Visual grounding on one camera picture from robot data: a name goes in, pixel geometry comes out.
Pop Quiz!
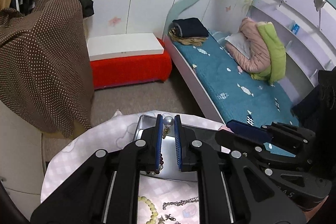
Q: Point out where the silver chain bracelet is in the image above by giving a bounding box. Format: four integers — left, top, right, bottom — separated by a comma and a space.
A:
162, 195, 200, 210

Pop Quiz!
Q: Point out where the pearl pendant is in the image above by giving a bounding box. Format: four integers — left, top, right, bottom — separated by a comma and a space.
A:
162, 116, 174, 139

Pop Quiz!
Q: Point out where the grey metal jewelry box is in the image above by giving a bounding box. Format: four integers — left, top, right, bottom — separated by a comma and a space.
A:
133, 113, 230, 182

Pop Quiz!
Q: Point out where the pale green bead bracelet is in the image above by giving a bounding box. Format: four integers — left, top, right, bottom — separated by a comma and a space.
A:
138, 195, 160, 224

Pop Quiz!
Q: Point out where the small silver charm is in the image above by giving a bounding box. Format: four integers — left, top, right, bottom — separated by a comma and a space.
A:
158, 214, 178, 224

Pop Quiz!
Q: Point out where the dark red bead bracelet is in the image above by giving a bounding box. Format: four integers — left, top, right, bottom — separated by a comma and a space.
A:
149, 152, 165, 176

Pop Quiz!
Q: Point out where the person's right hand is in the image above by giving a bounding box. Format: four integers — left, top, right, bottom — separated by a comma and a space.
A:
304, 196, 329, 222

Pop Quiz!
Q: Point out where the teal bed mattress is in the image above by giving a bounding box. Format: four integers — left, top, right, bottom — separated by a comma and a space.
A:
171, 29, 300, 156

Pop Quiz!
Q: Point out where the white lower cabinet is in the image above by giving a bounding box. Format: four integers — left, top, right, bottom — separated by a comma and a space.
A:
0, 103, 44, 219

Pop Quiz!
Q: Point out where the white pillow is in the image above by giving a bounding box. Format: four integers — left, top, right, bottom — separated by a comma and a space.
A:
225, 32, 251, 59

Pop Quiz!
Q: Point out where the green padded jacket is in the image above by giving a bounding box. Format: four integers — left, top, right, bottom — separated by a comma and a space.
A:
250, 22, 286, 85

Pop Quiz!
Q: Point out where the folded dark clothes stack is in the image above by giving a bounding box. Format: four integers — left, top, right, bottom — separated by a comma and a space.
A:
168, 18, 209, 46

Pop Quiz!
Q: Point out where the red ottoman bench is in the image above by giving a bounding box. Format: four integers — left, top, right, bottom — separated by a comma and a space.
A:
90, 39, 172, 90

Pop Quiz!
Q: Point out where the brown polka dot cloth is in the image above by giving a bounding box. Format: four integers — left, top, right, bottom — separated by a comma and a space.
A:
1, 0, 94, 138

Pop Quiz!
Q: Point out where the white foam board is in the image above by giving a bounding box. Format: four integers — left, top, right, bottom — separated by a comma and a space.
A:
87, 33, 164, 61

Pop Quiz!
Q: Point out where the black garment behind cloth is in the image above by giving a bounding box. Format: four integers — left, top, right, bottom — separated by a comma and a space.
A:
78, 0, 95, 18

